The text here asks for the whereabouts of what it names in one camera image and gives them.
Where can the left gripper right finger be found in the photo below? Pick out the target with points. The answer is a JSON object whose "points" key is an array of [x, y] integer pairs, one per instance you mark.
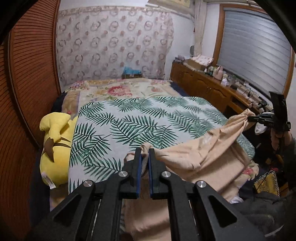
{"points": [[161, 181]]}

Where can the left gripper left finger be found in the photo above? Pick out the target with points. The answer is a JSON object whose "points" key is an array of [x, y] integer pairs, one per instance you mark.
{"points": [[130, 189]]}

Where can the beige printed t-shirt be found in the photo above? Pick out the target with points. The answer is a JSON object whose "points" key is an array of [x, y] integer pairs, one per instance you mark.
{"points": [[216, 158]]}

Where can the dark clothing pile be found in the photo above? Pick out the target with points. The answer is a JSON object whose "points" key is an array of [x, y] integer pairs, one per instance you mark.
{"points": [[273, 216]]}

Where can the person's right hand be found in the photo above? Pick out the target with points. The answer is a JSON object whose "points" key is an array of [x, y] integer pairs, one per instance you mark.
{"points": [[278, 139]]}

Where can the wooden sideboard cabinet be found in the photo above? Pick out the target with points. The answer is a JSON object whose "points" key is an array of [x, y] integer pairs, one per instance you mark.
{"points": [[227, 100]]}

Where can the palm leaf print blanket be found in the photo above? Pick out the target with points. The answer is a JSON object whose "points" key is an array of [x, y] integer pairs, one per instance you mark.
{"points": [[107, 133]]}

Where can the gold patterned bag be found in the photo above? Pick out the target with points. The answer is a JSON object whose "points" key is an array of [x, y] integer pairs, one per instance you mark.
{"points": [[267, 183]]}

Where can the pink bottle on sideboard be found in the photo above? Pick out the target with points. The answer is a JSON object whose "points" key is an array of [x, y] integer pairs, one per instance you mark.
{"points": [[219, 73]]}

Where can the grey window blind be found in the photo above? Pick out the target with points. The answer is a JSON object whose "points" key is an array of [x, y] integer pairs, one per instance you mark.
{"points": [[254, 48]]}

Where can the yellow plush toy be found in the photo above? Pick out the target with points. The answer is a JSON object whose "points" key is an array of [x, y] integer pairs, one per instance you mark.
{"points": [[54, 163]]}

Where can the cardboard box with cloth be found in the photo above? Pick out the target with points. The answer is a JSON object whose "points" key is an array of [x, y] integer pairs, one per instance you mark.
{"points": [[198, 63]]}

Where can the floral quilt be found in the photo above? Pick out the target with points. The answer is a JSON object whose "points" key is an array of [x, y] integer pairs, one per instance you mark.
{"points": [[83, 92]]}

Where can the blue item at headboard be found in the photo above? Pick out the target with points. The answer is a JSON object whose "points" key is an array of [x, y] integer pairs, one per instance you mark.
{"points": [[131, 73]]}

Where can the beige curtain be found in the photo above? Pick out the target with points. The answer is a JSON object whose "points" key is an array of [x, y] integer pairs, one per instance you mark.
{"points": [[199, 27]]}

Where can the patterned wall cloth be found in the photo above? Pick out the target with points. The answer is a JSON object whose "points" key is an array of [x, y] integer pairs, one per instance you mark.
{"points": [[99, 42]]}

